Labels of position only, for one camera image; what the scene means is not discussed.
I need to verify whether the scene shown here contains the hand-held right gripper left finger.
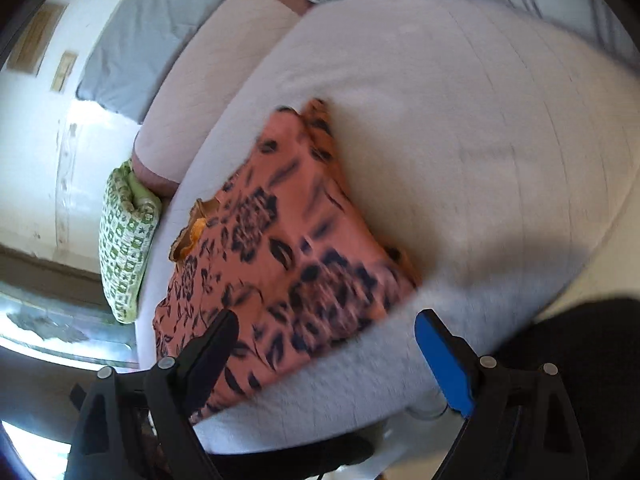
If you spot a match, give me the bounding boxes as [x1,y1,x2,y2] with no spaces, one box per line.
[65,308,241,480]

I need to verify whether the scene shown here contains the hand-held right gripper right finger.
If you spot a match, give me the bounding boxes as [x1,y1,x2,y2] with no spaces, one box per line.
[414,308,583,480]

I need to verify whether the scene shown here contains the orange floral blouse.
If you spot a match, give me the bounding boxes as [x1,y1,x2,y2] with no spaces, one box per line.
[150,97,421,426]

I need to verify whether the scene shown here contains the green checkered pillow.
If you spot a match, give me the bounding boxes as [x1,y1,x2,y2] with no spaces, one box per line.
[100,157,163,325]

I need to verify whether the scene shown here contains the bed with pale pink sheet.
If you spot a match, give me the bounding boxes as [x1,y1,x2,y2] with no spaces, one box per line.
[135,0,636,461]

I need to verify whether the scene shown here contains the pink bolster cushion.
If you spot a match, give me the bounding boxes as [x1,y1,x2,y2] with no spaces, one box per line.
[132,0,313,197]

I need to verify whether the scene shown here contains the grey-blue pillow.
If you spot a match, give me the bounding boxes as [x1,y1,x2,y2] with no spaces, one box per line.
[75,0,261,123]

